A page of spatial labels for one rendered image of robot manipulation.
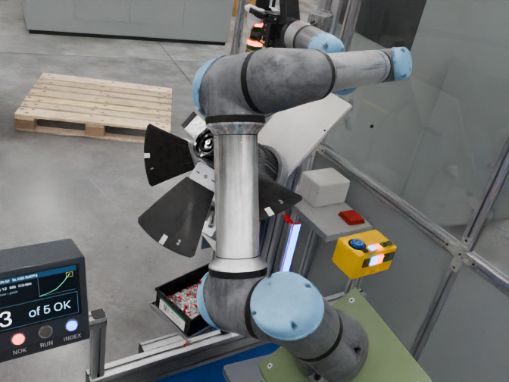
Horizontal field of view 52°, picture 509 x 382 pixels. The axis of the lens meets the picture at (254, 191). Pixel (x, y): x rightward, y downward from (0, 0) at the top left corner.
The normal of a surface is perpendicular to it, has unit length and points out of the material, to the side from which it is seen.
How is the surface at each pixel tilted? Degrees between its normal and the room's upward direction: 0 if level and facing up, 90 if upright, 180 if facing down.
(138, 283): 0
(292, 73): 60
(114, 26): 90
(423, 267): 90
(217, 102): 75
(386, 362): 43
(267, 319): 39
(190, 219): 54
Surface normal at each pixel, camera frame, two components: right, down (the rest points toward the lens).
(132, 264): 0.17, -0.85
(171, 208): -0.11, -0.08
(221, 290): -0.55, 0.05
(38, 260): 0.04, -0.95
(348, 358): 0.45, 0.08
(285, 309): -0.40, -0.57
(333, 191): 0.50, 0.50
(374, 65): 0.77, -0.07
